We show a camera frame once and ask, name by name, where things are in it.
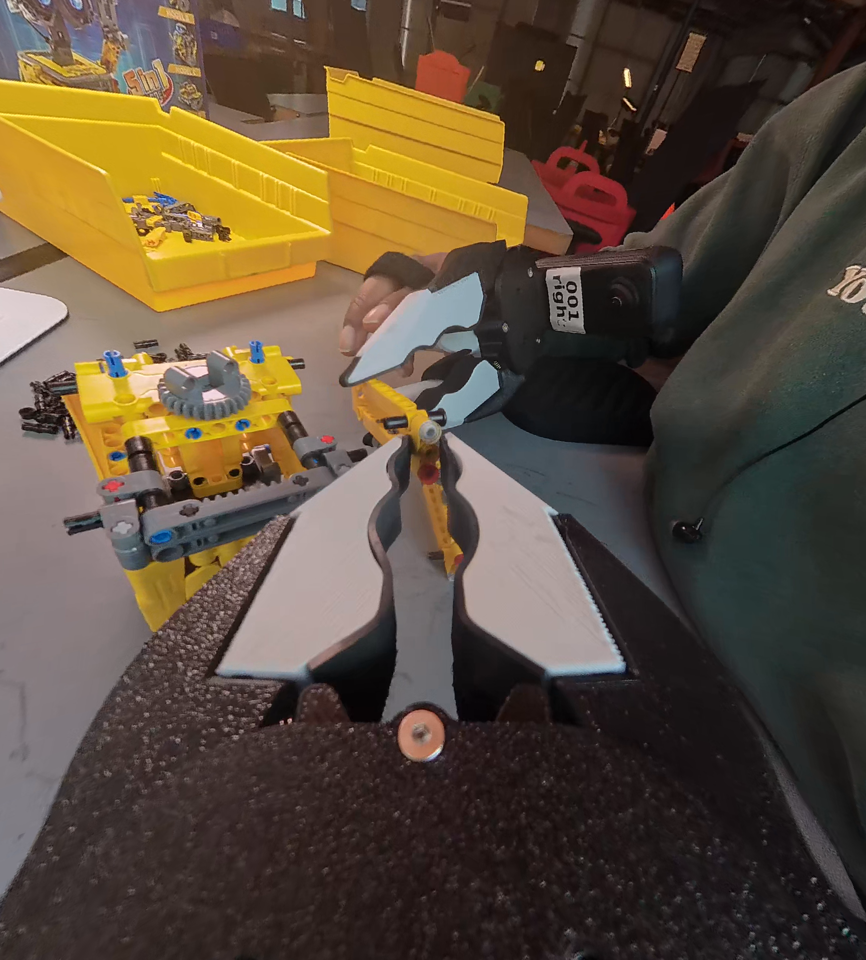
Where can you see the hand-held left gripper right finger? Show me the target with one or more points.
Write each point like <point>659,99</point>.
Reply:
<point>530,592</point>

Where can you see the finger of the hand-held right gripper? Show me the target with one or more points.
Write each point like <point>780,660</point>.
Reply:
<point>478,390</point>
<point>418,322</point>

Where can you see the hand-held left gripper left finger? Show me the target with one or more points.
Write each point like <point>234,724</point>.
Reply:
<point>313,592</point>

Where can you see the yellow lego panel assembly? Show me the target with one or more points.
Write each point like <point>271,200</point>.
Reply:
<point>436,510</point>

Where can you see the yellow lego vehicle model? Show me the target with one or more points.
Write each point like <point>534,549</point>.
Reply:
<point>178,427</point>

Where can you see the pile of small lego pins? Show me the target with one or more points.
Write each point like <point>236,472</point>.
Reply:
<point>47,409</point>

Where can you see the person's right forearm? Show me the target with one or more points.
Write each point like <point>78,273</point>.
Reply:
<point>710,322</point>

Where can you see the heap of mixed lego parts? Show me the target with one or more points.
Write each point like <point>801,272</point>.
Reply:
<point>178,221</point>

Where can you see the lego set box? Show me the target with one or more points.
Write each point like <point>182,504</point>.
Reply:
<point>65,45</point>

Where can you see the red plastic carrier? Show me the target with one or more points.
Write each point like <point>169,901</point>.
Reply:
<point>553,169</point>
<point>590,225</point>

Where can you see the orange plastic item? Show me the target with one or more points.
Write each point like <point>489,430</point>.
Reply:
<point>444,75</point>

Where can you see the white flat board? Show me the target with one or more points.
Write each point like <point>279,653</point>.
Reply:
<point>20,330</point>

